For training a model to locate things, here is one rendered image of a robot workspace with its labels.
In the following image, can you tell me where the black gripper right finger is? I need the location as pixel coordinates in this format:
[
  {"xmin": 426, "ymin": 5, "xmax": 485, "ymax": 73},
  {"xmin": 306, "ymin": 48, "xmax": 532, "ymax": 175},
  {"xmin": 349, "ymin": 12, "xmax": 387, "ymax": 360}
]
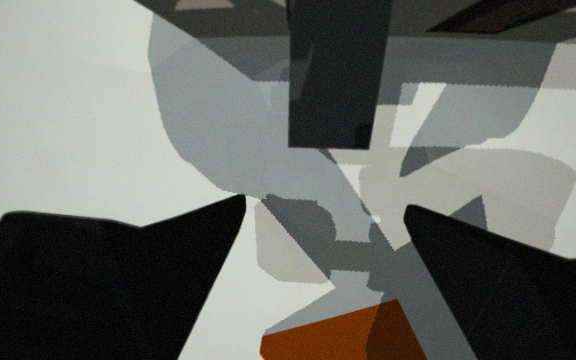
[{"xmin": 403, "ymin": 205, "xmax": 576, "ymax": 360}]

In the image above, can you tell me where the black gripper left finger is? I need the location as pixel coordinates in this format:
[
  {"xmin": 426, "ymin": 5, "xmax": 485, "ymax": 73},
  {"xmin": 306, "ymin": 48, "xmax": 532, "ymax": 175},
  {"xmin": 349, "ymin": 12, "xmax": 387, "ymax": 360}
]
[{"xmin": 0, "ymin": 194, "xmax": 246, "ymax": 360}]

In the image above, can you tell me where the black two-prong plug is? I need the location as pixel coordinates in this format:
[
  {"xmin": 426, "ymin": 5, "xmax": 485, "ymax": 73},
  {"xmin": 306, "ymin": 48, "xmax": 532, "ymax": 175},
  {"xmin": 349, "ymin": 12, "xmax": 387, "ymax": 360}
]
[{"xmin": 288, "ymin": 0, "xmax": 393, "ymax": 150}]

